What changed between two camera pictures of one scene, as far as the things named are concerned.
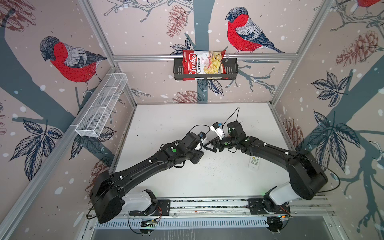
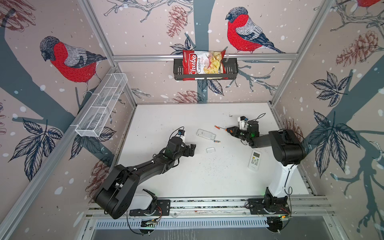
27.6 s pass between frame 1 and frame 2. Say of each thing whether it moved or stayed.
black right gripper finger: moved
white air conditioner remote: stayed
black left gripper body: moved
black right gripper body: moved
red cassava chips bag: stayed
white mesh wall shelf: stayed
